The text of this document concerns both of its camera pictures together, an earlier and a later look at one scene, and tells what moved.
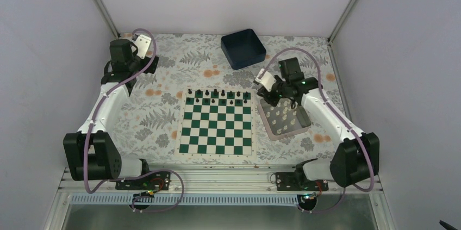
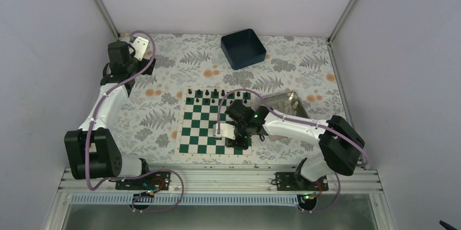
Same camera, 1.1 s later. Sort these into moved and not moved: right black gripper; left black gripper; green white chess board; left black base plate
Moved: right black gripper
Not moved: green white chess board; left black base plate; left black gripper
